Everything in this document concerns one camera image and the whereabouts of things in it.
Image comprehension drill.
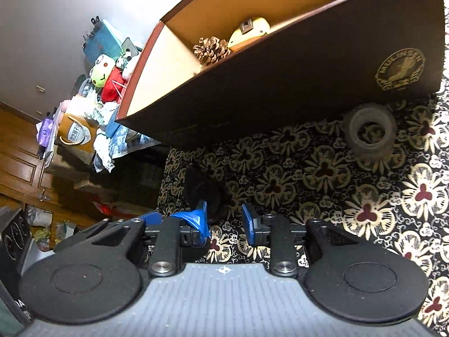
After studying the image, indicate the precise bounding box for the clear tape roll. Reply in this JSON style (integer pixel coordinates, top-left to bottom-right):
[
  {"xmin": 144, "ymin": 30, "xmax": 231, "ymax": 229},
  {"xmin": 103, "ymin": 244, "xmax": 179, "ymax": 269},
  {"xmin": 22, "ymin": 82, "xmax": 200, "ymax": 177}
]
[{"xmin": 342, "ymin": 104, "xmax": 397, "ymax": 162}]

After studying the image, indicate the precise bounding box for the wooden cabinet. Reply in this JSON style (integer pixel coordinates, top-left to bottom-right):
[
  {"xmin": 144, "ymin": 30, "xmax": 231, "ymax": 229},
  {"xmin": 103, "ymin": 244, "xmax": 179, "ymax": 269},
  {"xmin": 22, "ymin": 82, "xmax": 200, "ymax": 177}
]
[{"xmin": 1, "ymin": 105, "xmax": 101, "ymax": 227}]

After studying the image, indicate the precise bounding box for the floral black tablecloth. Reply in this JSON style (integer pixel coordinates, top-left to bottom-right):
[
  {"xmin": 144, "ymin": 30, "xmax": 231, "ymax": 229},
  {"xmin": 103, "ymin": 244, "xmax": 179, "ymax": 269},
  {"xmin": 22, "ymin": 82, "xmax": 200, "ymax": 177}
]
[{"xmin": 157, "ymin": 0, "xmax": 448, "ymax": 336}]

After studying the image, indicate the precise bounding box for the orange paper bag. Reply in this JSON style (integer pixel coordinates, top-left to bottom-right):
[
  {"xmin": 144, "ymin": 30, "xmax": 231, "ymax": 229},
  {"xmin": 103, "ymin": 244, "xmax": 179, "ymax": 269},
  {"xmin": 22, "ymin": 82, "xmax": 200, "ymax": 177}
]
[{"xmin": 57, "ymin": 113, "xmax": 98, "ymax": 154}]

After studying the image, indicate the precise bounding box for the red plush toy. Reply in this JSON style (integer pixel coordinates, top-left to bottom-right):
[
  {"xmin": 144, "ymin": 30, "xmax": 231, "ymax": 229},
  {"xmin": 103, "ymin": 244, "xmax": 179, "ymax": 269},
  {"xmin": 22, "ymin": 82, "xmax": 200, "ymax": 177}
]
[{"xmin": 100, "ymin": 68, "xmax": 128, "ymax": 104}]

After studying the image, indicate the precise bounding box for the pine cone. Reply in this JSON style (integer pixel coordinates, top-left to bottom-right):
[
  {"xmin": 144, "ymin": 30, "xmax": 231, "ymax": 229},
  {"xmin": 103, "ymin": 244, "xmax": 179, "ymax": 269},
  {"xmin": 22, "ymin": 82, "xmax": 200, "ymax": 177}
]
[{"xmin": 193, "ymin": 37, "xmax": 231, "ymax": 66}]

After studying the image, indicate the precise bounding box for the brown cardboard box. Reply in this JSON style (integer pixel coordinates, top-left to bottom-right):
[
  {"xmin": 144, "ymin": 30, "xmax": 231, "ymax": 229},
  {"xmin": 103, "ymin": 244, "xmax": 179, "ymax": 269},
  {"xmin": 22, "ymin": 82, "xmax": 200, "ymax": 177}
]
[{"xmin": 116, "ymin": 0, "xmax": 445, "ymax": 147}]

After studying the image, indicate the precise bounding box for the purple small object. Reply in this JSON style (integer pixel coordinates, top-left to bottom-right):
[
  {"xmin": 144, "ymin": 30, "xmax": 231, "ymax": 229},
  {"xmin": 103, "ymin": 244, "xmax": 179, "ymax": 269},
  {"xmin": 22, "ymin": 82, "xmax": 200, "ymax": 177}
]
[{"xmin": 36, "ymin": 117, "xmax": 53, "ymax": 148}]

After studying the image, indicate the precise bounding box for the green frog plush toy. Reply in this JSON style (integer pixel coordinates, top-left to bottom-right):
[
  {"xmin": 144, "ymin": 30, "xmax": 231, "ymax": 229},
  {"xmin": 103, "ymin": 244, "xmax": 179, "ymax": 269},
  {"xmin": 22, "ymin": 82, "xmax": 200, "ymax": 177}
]
[{"xmin": 90, "ymin": 54, "xmax": 116, "ymax": 88}]

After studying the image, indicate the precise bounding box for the blue box on shelf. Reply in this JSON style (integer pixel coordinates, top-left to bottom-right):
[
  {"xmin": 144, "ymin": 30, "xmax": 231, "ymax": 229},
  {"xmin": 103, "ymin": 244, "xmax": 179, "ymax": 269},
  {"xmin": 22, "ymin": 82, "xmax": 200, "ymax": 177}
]
[{"xmin": 82, "ymin": 16, "xmax": 122, "ymax": 65}]

